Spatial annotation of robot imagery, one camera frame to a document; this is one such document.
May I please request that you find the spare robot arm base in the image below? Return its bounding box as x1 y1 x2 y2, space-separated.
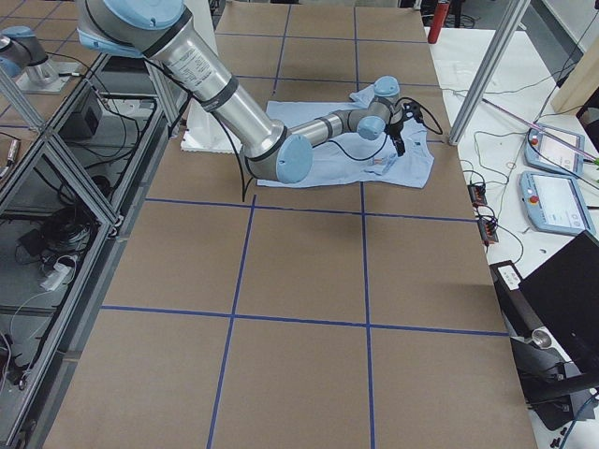
1 25 78 94

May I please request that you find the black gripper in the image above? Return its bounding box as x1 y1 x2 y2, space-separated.
386 109 405 156

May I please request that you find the black monitor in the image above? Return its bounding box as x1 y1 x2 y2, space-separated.
489 231 598 430

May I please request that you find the upper teach pendant tablet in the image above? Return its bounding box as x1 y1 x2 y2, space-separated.
524 123 584 175

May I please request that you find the aluminium frame rack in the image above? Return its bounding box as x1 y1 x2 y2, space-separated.
1 51 189 448

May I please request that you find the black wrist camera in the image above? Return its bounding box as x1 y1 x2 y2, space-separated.
402 100 424 124

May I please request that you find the aluminium frame post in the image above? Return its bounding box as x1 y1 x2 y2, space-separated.
448 0 531 146

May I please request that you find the teach pendant tablet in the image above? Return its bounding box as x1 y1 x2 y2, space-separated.
519 171 595 236
524 123 584 175

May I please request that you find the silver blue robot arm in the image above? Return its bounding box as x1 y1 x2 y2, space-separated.
77 1 405 183

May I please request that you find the small electronics board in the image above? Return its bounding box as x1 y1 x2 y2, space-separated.
467 183 488 207

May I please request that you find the light blue t-shirt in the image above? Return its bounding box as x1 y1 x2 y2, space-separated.
266 84 434 188

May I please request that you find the red bottle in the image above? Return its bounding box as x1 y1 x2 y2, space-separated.
428 0 450 44

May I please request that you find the lower teach pendant tablet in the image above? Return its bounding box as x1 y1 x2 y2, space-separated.
519 171 595 236

